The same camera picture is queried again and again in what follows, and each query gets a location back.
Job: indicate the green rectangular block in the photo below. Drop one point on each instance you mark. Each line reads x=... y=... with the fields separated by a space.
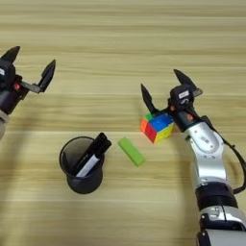
x=131 y=152

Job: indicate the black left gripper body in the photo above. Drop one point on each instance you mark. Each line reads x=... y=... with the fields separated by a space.
x=8 y=101

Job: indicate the colourful puzzle cube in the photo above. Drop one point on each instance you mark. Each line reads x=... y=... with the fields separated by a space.
x=157 y=128

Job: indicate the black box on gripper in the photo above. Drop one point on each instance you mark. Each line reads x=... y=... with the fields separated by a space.
x=6 y=75
x=182 y=95

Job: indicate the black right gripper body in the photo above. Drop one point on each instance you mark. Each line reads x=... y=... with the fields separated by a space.
x=187 y=120

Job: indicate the black marker pen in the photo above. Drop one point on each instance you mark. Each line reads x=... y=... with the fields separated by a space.
x=94 y=149

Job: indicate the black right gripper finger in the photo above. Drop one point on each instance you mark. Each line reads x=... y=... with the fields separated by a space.
x=149 y=99
x=184 y=79

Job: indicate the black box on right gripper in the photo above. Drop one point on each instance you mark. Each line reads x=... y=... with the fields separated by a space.
x=182 y=95

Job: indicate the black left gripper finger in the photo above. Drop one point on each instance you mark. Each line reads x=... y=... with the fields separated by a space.
x=11 y=54
x=47 y=75

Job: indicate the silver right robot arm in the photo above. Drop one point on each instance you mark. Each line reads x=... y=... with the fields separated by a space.
x=209 y=160

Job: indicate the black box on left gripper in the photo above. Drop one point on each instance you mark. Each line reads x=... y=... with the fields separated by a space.
x=6 y=75

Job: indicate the black mesh pen cup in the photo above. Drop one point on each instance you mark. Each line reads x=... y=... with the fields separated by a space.
x=85 y=185

